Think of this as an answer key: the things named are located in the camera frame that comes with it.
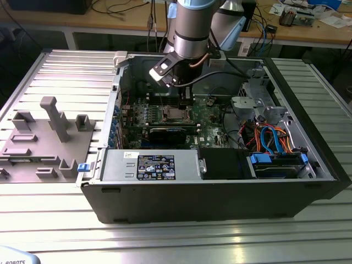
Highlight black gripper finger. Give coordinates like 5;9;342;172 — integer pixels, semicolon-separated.
178;86;194;110

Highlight metal socket cover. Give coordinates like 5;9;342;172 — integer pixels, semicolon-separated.
164;106;195;123

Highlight silver CPU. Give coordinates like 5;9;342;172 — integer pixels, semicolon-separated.
167;108;189;119

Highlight CPU socket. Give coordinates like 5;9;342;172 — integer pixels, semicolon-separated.
162;105;195;124

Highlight green motherboard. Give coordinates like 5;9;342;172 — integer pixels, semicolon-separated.
120;95;236;151

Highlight black graphics card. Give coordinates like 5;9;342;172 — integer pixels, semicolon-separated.
147;125;189;146

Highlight grey metal drive cage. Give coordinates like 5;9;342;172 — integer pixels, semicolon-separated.
230;68;294;130

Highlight grey case latch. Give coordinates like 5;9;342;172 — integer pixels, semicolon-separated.
113;51;129;69

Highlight black plastic shroud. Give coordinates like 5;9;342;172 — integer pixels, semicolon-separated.
198;147;251;180

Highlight black upright box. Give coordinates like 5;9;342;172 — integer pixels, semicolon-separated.
243;0;259;33

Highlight grey power supply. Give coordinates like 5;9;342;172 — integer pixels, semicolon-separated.
100;149;203;182

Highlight hard disk in blue carrier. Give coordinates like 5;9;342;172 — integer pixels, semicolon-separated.
247;153;309;179

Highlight black PC case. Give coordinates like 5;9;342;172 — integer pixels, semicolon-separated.
75;50;352;225

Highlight metal heat sink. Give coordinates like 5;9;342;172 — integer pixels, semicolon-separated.
278;7;297;28

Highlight wooden workbench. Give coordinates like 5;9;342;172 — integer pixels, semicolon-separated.
0;0;352;50

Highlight grey metal part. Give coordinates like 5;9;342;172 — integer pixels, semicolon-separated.
295;9;316;28

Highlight grey parts rack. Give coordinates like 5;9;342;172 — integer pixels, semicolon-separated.
0;96;97;184

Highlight black flat device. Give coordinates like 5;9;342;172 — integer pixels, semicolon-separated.
7;0;89;15

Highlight blue box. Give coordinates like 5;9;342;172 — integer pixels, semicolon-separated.
307;0;343;9

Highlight white paper sheets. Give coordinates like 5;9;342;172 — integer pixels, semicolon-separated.
318;15;352;28

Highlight pale blue teach pendant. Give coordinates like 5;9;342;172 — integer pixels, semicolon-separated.
0;245;42;264

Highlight copper coloured cable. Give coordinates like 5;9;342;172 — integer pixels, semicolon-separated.
189;52;210;69

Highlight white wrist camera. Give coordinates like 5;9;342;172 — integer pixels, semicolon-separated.
149;53;178;88

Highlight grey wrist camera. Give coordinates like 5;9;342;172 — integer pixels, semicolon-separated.
208;58;228;68

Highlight black camera cable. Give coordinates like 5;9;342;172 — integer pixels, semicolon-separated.
173;70;250;88

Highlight blue data wire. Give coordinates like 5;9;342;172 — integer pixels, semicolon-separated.
259;125;285;156

